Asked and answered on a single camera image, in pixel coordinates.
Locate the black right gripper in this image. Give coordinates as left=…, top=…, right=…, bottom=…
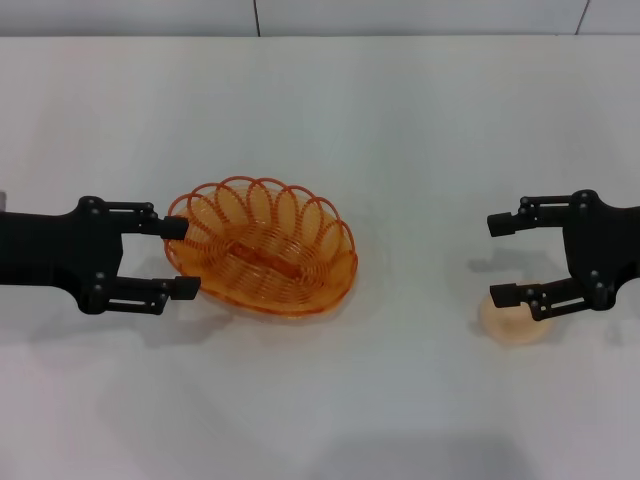
left=486, top=189, right=640, bottom=322

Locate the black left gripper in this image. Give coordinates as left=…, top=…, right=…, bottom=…
left=0, top=196, right=202, bottom=317

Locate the round pale bread bun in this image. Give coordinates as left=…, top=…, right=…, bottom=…
left=478, top=294, right=556, bottom=347

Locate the orange woven plastic basket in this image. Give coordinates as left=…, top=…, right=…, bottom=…
left=163, top=175, right=360, bottom=318

